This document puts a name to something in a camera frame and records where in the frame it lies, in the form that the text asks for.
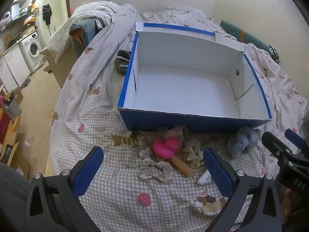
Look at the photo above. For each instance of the folded blue clothes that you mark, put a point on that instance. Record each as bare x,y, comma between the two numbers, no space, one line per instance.
83,32

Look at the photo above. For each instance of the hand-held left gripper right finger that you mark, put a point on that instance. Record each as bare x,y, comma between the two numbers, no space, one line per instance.
217,174

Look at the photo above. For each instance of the peach cylindrical soft toy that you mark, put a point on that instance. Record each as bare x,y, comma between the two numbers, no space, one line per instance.
182,166

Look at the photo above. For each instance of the printed quilt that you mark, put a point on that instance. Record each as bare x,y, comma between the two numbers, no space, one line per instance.
101,12

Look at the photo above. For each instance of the white fluffy scrunchie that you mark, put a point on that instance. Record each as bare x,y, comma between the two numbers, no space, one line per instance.
204,177

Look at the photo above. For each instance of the blue plush toy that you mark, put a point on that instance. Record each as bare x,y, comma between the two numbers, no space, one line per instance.
242,142

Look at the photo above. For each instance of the black hanging garment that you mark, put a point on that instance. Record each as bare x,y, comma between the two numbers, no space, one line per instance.
47,13

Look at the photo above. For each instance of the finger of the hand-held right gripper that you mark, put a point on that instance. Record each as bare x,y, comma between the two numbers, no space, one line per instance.
296,140
277,147

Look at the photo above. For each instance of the white washing machine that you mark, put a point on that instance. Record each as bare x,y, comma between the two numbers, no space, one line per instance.
31,49

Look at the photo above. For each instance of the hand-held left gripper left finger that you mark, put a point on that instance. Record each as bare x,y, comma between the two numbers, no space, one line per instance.
88,171

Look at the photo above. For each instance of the person's grey clothing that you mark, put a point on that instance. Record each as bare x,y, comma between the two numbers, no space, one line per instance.
12,193

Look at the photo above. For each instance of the brown cardboard box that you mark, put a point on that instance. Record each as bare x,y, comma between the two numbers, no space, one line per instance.
13,154

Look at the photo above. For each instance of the small black toy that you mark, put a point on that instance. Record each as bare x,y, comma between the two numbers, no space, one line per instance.
274,53

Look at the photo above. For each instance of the red cloth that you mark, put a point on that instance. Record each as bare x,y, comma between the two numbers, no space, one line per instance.
3,123

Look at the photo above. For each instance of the wooden bedside table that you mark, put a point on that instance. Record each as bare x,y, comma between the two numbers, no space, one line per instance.
54,65

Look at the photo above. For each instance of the beige plain scrunchie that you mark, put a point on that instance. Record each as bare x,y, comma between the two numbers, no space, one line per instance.
194,153

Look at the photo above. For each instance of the small lace-edged scrunchie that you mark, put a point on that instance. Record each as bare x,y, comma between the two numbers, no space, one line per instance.
144,152

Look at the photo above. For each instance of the person's right hand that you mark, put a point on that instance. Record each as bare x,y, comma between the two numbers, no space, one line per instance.
289,204

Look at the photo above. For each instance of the grey socks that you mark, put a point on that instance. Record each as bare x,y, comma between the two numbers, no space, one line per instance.
122,61

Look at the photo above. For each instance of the white kitchen cabinets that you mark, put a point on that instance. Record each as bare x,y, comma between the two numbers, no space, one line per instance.
12,65

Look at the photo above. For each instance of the grey bin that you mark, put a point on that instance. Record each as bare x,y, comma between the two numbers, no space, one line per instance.
14,106

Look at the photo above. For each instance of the brown lace scrunchie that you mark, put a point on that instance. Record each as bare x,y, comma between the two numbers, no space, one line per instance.
176,133

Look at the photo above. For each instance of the blue cardboard box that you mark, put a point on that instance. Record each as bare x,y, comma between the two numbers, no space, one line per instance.
183,82

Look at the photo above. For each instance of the pink rubber duck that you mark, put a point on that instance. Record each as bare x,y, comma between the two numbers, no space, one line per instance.
166,148

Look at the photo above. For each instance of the green headboard panel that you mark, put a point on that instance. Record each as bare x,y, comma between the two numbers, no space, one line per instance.
243,35

